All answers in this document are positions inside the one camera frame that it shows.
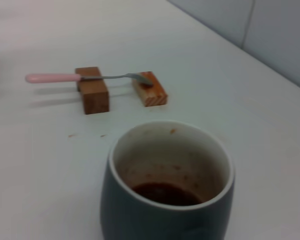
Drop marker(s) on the grey ceramic cup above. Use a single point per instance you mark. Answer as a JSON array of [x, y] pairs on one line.
[[130, 215]]

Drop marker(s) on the dark arched wooden block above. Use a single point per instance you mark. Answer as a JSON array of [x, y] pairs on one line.
[[95, 97]]

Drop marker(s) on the dark brown coffee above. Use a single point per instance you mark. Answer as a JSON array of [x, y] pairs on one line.
[[165, 195]]

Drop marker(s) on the light stained wooden block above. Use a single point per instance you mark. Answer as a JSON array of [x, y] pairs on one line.
[[153, 96]]

